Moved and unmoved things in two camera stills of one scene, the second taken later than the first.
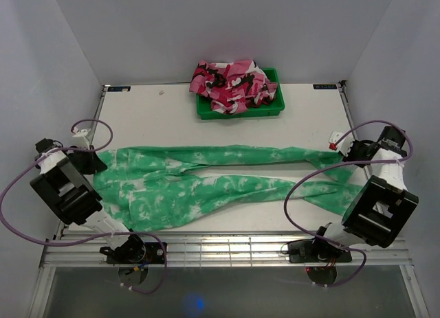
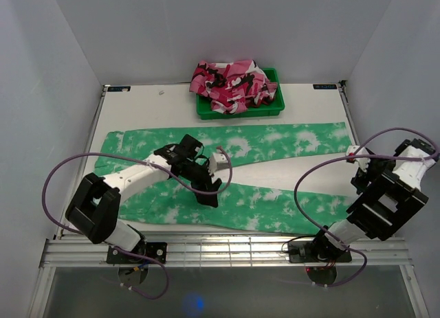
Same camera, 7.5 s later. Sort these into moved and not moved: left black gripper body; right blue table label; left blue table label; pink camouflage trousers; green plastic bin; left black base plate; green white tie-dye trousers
Moved: green white tie-dye trousers; left black gripper body
Not moved: right blue table label; pink camouflage trousers; left black base plate; left blue table label; green plastic bin
